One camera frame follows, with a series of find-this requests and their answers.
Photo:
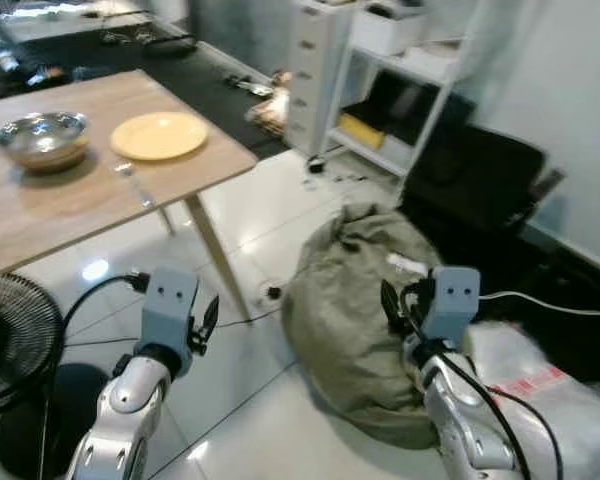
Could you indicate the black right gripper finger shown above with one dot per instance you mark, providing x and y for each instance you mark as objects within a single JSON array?
[{"x": 389, "y": 303}]

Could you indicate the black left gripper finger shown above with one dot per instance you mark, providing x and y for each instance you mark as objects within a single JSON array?
[{"x": 211, "y": 318}]

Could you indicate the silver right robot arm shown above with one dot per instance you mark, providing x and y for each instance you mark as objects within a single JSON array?
[{"x": 470, "y": 425}]

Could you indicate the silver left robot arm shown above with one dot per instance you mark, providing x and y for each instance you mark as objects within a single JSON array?
[{"x": 120, "y": 420}]

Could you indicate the olive green sack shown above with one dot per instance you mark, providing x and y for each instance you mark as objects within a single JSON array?
[{"x": 350, "y": 320}]

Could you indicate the silver spoon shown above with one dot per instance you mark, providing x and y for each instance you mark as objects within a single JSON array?
[{"x": 132, "y": 178}]

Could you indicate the clear plastic bag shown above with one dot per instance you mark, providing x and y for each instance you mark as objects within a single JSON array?
[{"x": 550, "y": 400}]

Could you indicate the yellow flat pack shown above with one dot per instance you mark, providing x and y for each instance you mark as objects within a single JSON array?
[{"x": 360, "y": 130}]

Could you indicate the light wooden table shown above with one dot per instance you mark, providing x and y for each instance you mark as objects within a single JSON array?
[{"x": 70, "y": 210}]

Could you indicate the black floor fan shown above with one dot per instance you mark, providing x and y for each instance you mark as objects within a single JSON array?
[{"x": 10, "y": 345}]

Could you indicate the yellow plate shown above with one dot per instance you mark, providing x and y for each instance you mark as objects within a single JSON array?
[{"x": 160, "y": 136}]

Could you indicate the cardboard box with white bag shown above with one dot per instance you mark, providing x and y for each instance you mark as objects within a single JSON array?
[{"x": 272, "y": 105}]

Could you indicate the white shelf rack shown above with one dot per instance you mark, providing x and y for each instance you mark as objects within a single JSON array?
[{"x": 435, "y": 65}]

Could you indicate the white drawer cabinet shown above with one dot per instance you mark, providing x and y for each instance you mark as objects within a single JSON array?
[{"x": 310, "y": 70}]

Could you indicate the steel bowl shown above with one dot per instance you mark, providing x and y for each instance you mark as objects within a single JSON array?
[{"x": 40, "y": 140}]

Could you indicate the white storage box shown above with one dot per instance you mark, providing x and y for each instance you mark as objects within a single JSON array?
[{"x": 385, "y": 32}]

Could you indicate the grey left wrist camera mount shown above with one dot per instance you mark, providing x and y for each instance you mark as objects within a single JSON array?
[{"x": 168, "y": 310}]

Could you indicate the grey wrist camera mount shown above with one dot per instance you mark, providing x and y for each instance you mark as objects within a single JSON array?
[
  {"x": 452, "y": 300},
  {"x": 168, "y": 310}
]

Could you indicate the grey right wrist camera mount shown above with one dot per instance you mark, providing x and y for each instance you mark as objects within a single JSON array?
[{"x": 452, "y": 300}]

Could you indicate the black metal frame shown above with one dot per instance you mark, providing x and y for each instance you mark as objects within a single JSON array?
[{"x": 165, "y": 42}]

